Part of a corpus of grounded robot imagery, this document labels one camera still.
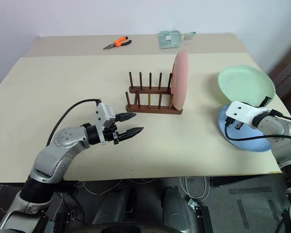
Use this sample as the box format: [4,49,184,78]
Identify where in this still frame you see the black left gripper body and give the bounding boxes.
[103,123,120,145]

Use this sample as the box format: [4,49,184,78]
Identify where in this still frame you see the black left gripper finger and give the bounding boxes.
[114,112,138,123]
[117,126,145,142]

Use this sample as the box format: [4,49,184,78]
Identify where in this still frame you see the pale green plate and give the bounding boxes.
[217,64,275,109]

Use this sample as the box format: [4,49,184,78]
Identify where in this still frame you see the dark wooden dish rack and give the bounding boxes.
[125,71,184,116]

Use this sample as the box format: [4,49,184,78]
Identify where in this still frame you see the pale blue plate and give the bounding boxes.
[218,104,272,153]

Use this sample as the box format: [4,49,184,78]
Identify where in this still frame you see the pink plate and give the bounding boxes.
[171,50,190,111]

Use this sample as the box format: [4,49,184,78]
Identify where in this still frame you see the dark rounded grey shape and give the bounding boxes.
[91,186,139,225]
[162,186,199,233]

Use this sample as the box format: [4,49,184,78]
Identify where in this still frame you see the clear plastic bag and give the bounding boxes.
[158,30,197,50]

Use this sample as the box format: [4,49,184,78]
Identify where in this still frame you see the small black box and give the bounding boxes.
[194,205,214,233]

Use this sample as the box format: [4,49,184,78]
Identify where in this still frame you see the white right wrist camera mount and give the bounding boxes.
[226,100,270,128]

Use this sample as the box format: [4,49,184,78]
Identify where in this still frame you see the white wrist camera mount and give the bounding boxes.
[226,100,270,128]
[94,102,117,146]

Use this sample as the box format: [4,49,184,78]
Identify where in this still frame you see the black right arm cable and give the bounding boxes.
[224,116,291,142]

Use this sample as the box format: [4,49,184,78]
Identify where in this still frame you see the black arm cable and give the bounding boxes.
[46,98,102,148]
[224,116,291,142]

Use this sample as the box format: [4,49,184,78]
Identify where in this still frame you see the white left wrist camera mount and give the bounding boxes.
[94,102,117,146]

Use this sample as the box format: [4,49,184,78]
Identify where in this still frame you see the short black right wrist cable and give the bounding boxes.
[269,109,291,123]

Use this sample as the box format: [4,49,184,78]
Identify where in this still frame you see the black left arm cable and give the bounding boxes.
[46,98,102,148]

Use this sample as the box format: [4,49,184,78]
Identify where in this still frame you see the thin white wire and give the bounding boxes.
[79,178,158,196]

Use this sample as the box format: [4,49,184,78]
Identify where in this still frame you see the orange handled pliers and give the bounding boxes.
[102,36,133,51]

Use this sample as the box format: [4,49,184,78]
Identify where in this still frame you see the white looped cable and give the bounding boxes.
[178,176,210,202]

